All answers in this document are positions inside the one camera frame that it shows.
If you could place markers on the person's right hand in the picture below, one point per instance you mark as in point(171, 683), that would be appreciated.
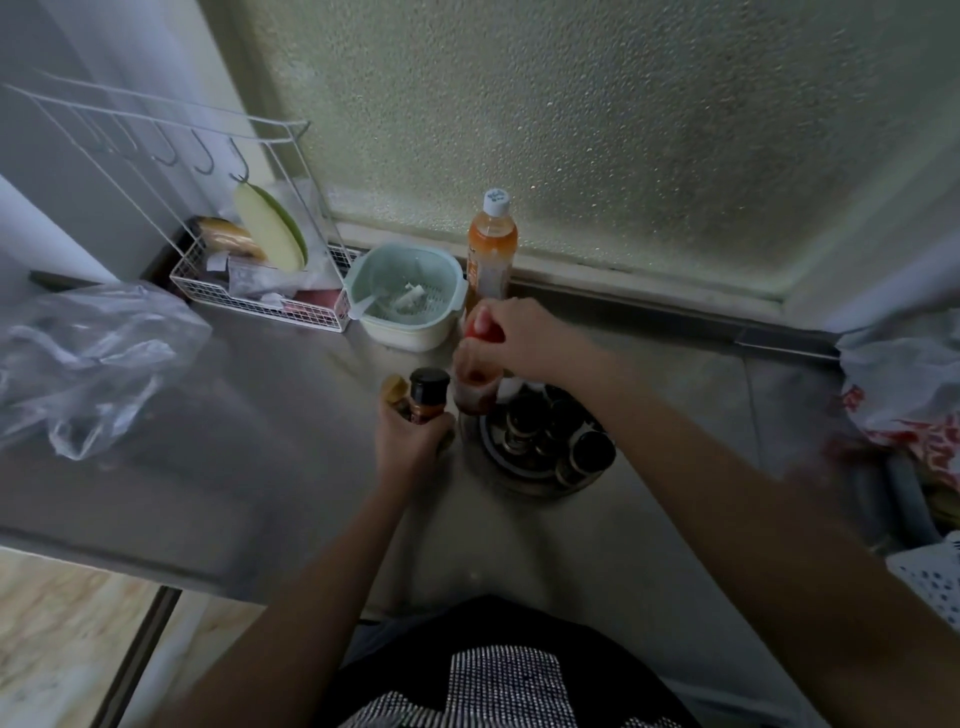
point(536, 337)

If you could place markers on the person's left hand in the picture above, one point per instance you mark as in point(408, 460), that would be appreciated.
point(409, 454)

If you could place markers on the person's right fingers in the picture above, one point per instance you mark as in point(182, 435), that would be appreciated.
point(484, 352)

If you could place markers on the person's left fingers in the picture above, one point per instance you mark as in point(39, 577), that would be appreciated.
point(439, 433)

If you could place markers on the black-capped spice jar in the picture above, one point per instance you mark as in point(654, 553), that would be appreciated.
point(429, 391)

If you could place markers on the red-capped sauce bottle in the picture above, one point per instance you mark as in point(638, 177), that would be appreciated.
point(478, 399)

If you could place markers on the yellow-capped spice jar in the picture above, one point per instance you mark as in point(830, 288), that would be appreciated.
point(395, 393)

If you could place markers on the person's right forearm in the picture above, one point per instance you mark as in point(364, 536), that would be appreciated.
point(757, 540)

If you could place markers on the person's left forearm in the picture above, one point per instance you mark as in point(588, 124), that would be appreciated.
point(300, 622)

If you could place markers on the pale green colander bowl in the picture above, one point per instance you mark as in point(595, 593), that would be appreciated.
point(420, 319)

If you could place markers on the dark-lidded spice jar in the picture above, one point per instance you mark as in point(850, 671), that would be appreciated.
point(592, 454)
point(525, 420)
point(562, 417)

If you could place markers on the round metal spice carousel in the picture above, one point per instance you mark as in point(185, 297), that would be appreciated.
point(517, 476)

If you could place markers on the orange bottle with white cap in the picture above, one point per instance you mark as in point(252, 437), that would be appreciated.
point(490, 255)

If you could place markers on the white packet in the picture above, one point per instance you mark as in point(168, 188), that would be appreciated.
point(255, 283)

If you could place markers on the green and cream plate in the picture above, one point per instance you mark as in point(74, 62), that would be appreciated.
point(270, 227)

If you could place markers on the frosted glass window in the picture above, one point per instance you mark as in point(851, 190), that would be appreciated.
point(600, 127)

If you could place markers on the black checkered garment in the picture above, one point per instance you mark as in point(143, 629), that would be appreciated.
point(510, 679)

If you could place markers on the yellow sponge in wrapper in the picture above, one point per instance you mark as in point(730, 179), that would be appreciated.
point(223, 236)

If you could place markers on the clear plastic bag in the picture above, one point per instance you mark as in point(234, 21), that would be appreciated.
point(82, 367)

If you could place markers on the dark metal table leg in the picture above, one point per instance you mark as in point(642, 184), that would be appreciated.
point(136, 656)

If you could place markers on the white and red plastic bag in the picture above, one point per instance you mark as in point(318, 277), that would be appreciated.
point(904, 390)

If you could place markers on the white perforated basket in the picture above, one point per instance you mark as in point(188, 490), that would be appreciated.
point(932, 577)

